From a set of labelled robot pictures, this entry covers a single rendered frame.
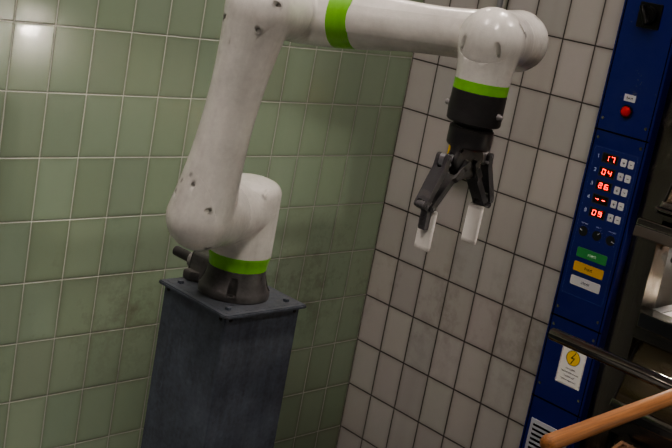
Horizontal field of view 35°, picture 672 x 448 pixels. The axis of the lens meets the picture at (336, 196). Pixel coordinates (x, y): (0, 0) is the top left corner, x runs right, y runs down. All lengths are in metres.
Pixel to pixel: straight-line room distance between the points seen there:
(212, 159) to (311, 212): 1.15
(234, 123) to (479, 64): 0.47
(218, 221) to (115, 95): 0.67
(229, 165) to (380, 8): 0.40
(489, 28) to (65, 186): 1.19
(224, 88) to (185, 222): 0.26
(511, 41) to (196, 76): 1.14
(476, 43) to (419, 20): 0.22
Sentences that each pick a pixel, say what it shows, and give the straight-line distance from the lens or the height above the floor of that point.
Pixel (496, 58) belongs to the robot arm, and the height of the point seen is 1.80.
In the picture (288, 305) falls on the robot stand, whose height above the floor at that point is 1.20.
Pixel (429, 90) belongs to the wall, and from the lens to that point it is 3.20.
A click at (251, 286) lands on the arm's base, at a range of 2.19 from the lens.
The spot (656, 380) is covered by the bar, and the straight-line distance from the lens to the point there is 2.41.
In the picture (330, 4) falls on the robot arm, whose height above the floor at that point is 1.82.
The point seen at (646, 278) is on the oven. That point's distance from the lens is 2.82.
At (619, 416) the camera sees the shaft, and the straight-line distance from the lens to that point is 2.04.
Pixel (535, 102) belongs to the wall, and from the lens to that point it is 2.98.
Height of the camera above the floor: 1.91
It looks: 13 degrees down
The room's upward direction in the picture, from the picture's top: 11 degrees clockwise
